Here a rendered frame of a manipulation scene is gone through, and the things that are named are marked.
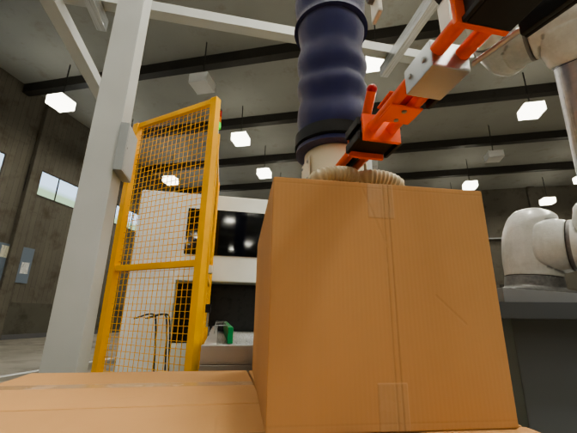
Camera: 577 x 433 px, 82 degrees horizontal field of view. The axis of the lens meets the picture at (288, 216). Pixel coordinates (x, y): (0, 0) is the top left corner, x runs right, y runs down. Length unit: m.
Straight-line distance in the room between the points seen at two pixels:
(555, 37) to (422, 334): 0.88
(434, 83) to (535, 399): 0.87
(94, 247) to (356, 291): 1.63
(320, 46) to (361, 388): 0.88
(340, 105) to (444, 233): 0.46
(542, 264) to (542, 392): 0.35
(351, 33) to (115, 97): 1.58
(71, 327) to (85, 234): 0.46
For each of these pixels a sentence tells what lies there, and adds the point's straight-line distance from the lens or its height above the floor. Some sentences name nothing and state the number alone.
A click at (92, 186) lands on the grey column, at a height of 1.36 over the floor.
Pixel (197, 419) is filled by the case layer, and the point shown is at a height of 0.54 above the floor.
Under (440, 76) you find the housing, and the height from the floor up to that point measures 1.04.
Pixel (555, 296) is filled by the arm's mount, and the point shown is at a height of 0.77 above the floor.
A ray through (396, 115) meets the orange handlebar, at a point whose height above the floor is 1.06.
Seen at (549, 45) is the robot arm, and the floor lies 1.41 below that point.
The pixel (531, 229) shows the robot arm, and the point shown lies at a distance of 1.25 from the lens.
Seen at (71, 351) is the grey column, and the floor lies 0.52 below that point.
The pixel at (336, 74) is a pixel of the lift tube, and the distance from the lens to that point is 1.01.
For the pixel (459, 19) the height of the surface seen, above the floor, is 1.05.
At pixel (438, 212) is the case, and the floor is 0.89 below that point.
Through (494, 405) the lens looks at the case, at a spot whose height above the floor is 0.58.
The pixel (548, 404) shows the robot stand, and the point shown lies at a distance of 1.17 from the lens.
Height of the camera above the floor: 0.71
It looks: 17 degrees up
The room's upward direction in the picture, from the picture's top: 1 degrees clockwise
